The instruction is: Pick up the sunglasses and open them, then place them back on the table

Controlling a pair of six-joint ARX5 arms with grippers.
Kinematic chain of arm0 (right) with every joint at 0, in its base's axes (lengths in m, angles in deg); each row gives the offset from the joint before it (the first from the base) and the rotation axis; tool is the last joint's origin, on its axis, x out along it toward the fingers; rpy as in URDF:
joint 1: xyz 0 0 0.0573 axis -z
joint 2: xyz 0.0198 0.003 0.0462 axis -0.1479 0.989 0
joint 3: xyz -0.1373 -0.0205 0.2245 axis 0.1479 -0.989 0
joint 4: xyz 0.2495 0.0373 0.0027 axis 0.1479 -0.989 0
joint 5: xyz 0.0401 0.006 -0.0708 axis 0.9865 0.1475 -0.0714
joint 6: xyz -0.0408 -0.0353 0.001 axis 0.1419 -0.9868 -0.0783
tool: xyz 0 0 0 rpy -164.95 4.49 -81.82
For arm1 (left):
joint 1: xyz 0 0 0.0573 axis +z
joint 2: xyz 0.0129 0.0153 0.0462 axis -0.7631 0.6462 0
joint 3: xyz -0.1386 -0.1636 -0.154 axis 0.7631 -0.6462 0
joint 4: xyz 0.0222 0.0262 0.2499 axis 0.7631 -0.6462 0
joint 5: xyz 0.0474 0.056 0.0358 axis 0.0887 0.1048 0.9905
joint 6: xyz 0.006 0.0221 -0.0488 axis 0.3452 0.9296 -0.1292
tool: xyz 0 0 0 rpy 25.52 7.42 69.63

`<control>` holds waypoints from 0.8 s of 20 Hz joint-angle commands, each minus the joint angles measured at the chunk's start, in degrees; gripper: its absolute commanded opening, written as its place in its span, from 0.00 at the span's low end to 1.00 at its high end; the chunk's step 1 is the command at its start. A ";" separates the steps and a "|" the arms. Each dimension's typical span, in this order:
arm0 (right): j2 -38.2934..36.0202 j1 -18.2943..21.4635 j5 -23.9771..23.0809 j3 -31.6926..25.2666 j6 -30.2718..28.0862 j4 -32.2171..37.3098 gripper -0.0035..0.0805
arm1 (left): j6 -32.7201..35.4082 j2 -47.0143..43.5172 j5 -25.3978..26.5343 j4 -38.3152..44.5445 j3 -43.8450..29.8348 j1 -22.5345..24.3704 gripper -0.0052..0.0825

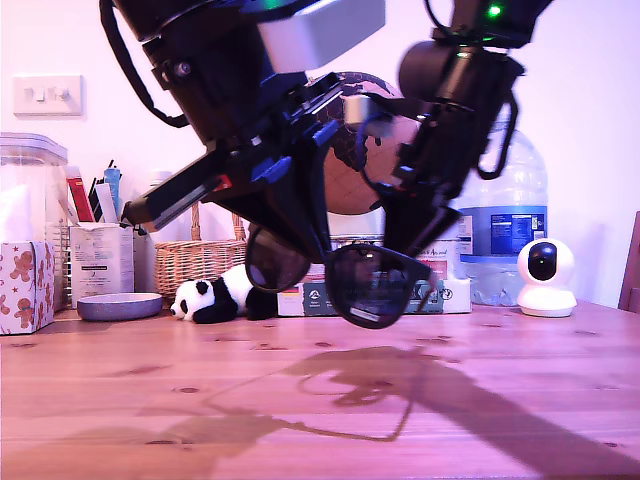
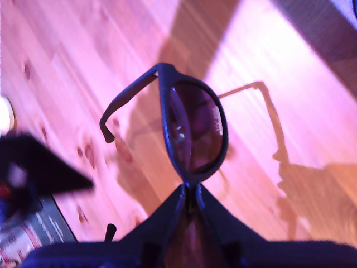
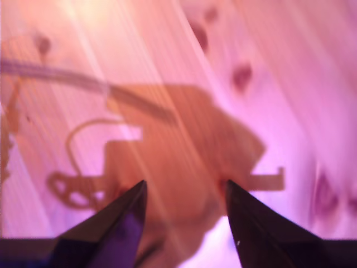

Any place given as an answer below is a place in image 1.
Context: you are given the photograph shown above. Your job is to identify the black sunglasses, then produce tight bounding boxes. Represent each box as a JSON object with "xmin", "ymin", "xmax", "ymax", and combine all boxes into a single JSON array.
[{"xmin": 244, "ymin": 223, "xmax": 435, "ymax": 331}]

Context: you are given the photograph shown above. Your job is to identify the cork globe on stand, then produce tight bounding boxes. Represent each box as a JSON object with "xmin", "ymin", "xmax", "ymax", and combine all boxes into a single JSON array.
[{"xmin": 319, "ymin": 71, "xmax": 419, "ymax": 244}]

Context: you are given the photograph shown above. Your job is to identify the clear plastic storage container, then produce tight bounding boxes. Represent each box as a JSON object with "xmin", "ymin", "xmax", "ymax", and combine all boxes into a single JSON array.
[{"xmin": 0, "ymin": 132, "xmax": 70, "ymax": 314}]

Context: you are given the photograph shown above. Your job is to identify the black pen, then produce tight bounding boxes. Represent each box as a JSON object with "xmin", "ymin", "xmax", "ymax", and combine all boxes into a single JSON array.
[{"xmin": 87, "ymin": 160, "xmax": 117, "ymax": 225}]

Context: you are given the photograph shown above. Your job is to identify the white wall light switch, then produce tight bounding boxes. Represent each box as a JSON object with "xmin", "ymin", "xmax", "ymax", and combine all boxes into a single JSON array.
[{"xmin": 13, "ymin": 75, "xmax": 85, "ymax": 120}]

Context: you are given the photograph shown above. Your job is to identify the green and white cardboard tray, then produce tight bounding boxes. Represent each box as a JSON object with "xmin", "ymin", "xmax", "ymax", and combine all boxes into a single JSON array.
[{"xmin": 275, "ymin": 278, "xmax": 473, "ymax": 319}]

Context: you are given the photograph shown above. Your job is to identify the white insulated bottle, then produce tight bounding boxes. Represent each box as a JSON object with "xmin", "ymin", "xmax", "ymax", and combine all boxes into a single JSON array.
[{"xmin": 146, "ymin": 171, "xmax": 176, "ymax": 204}]

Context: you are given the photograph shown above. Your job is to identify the red and white tube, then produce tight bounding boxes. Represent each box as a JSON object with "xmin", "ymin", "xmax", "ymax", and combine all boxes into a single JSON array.
[{"xmin": 65, "ymin": 166, "xmax": 97, "ymax": 225}]

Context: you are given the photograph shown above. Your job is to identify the blue tube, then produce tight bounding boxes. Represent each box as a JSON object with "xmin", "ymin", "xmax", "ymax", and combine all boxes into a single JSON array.
[{"xmin": 103, "ymin": 168, "xmax": 124, "ymax": 221}]

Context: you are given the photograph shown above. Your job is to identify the wire mesh pen holder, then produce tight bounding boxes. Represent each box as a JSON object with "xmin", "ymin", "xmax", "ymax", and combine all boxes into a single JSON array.
[{"xmin": 45, "ymin": 219, "xmax": 72, "ymax": 307}]

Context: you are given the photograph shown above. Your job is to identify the white printed carton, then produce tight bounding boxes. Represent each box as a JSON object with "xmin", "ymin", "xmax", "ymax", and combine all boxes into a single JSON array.
[{"xmin": 69, "ymin": 223, "xmax": 137, "ymax": 310}]

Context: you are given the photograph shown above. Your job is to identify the grey speckled shallow bowl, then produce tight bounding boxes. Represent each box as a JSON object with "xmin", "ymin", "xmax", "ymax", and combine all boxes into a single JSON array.
[{"xmin": 76, "ymin": 292, "xmax": 165, "ymax": 324}]

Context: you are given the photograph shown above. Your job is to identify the panda plush toy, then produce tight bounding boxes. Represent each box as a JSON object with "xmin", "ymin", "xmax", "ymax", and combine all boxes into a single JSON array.
[{"xmin": 169, "ymin": 263, "xmax": 280, "ymax": 326}]

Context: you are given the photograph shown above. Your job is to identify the large clear water bottle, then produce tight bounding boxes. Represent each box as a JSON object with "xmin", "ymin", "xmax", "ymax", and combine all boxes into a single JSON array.
[{"xmin": 455, "ymin": 127, "xmax": 549, "ymax": 308}]

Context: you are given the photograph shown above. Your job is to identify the arm pale camera box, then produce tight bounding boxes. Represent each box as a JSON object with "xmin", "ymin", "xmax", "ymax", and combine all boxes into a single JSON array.
[
  {"xmin": 244, "ymin": 0, "xmax": 387, "ymax": 75},
  {"xmin": 343, "ymin": 93, "xmax": 396, "ymax": 139}
]

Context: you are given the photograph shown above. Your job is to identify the wicker basket with handle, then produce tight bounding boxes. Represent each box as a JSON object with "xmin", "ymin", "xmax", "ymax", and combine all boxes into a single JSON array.
[{"xmin": 153, "ymin": 202, "xmax": 251, "ymax": 302}]

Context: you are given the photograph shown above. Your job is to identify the small white round camera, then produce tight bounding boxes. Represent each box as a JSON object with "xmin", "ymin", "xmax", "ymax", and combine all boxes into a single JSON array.
[{"xmin": 515, "ymin": 238, "xmax": 578, "ymax": 320}]

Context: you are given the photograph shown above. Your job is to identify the gingerbread print tissue box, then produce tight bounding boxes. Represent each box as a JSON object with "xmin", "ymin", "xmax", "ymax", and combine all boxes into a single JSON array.
[{"xmin": 0, "ymin": 241, "xmax": 57, "ymax": 337}]

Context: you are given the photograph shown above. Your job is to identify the brown wooden chair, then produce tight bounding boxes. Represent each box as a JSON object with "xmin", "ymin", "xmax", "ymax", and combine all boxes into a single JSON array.
[{"xmin": 617, "ymin": 210, "xmax": 640, "ymax": 315}]

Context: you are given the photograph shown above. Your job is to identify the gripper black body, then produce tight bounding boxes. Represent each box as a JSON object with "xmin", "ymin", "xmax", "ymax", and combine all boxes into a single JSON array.
[{"xmin": 122, "ymin": 37, "xmax": 346, "ymax": 232}]

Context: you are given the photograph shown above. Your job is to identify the arm thick black cable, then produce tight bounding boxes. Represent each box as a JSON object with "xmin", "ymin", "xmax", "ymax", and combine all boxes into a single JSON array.
[
  {"xmin": 474, "ymin": 94, "xmax": 520, "ymax": 182},
  {"xmin": 98, "ymin": 0, "xmax": 190, "ymax": 129}
]

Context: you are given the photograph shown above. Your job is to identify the arm thin camera cable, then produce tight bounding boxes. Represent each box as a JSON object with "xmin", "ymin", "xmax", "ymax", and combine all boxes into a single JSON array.
[{"xmin": 355, "ymin": 122, "xmax": 419, "ymax": 194}]

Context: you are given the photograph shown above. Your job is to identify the white plastic stick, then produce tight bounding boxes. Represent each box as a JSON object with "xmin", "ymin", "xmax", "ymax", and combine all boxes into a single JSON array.
[{"xmin": 95, "ymin": 184, "xmax": 120, "ymax": 225}]

